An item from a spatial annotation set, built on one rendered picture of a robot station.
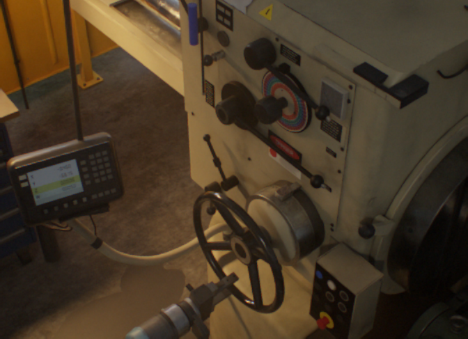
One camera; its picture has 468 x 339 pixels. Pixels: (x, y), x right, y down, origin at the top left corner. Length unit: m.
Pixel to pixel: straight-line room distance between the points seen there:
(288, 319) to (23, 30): 2.48
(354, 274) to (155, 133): 2.63
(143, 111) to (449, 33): 2.99
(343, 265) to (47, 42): 3.00
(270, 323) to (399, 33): 1.35
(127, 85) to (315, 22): 3.08
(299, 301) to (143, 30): 1.23
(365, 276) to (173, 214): 2.10
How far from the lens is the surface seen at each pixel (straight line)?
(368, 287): 1.95
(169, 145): 4.32
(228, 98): 2.07
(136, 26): 3.10
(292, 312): 2.79
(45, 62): 4.66
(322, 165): 1.93
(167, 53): 2.93
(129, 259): 2.72
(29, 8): 4.45
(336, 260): 1.98
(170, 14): 2.94
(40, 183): 2.41
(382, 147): 1.77
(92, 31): 4.74
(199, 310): 2.11
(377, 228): 1.91
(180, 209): 3.95
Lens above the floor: 2.86
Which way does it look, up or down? 43 degrees down
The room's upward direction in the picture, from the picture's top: straight up
